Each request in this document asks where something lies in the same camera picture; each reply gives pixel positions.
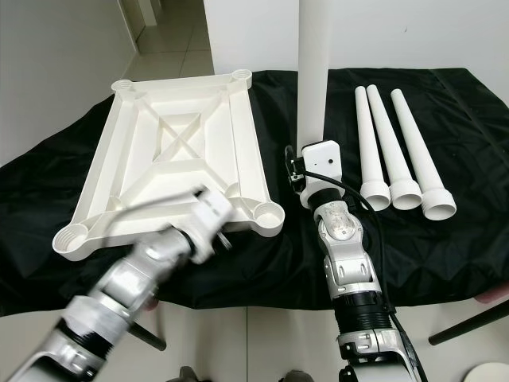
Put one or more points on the grey left robot foot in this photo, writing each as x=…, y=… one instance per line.
x=188, y=375

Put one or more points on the black cloth table cover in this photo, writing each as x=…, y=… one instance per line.
x=429, y=263

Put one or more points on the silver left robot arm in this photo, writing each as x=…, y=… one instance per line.
x=111, y=302

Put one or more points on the grey robot foot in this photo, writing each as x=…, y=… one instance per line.
x=294, y=377
x=188, y=375

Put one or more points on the white round floor base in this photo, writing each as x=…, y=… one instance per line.
x=487, y=373

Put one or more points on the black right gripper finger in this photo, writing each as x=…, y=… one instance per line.
x=289, y=159

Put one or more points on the grey right robot foot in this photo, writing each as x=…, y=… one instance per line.
x=294, y=377

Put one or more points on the pink table corner piece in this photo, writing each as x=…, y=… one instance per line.
x=493, y=298

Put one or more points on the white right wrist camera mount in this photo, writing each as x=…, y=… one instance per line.
x=322, y=159

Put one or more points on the black metal work table leg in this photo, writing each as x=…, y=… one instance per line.
x=469, y=322
x=147, y=336

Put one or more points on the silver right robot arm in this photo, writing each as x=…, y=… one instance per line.
x=346, y=263

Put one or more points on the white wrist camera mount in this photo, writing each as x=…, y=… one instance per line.
x=211, y=219
x=322, y=159

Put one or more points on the white plastic children table top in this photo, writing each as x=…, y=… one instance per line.
x=127, y=143

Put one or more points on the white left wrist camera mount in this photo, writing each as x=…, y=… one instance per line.
x=211, y=219

